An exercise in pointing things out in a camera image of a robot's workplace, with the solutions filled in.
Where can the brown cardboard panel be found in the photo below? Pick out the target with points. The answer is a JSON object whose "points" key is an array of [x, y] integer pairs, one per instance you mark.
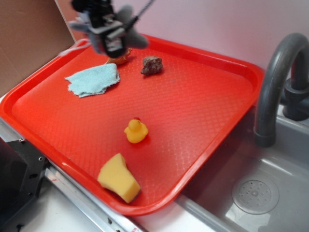
{"points": [[32, 33]]}

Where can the gray plush bunny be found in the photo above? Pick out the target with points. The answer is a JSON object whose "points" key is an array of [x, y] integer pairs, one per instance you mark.
{"points": [[132, 38]]}

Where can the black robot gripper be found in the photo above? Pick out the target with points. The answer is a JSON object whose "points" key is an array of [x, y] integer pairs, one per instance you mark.
{"points": [[97, 19]]}

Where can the light blue cloth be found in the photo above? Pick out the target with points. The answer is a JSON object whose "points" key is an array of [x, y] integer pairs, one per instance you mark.
{"points": [[93, 81]]}

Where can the brown rock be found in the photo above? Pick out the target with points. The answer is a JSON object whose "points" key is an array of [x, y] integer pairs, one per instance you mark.
{"points": [[151, 65]]}

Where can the black metal bracket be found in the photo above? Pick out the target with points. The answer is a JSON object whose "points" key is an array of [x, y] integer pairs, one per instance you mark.
{"points": [[22, 168]]}

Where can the tan spiral seashell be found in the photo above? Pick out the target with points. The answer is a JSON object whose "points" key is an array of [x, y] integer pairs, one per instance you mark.
{"points": [[120, 60]]}

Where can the gray toy faucet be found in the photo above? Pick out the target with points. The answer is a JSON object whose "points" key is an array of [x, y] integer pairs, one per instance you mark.
{"points": [[286, 82]]}

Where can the yellow rubber duck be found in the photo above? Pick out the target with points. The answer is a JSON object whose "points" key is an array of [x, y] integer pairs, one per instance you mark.
{"points": [[136, 131]]}

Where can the yellow sponge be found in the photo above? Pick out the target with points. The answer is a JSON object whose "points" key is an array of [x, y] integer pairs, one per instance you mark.
{"points": [[116, 177]]}

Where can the gray plastic sink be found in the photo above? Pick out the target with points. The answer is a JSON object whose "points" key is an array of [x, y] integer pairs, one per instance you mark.
{"points": [[245, 188]]}

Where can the silver metal rail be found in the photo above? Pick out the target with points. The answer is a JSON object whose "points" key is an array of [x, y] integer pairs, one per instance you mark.
{"points": [[65, 206]]}

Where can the red plastic tray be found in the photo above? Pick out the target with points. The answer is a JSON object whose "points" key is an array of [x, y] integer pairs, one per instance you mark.
{"points": [[189, 108]]}

